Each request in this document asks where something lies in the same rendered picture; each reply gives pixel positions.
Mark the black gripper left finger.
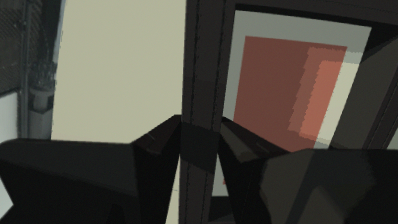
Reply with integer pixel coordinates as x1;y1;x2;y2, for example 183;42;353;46
0;114;181;224

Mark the beige wall panel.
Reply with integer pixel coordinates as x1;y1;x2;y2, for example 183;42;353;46
51;0;186;144

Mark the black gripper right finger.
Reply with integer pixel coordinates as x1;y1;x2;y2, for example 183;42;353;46
218;116;398;224

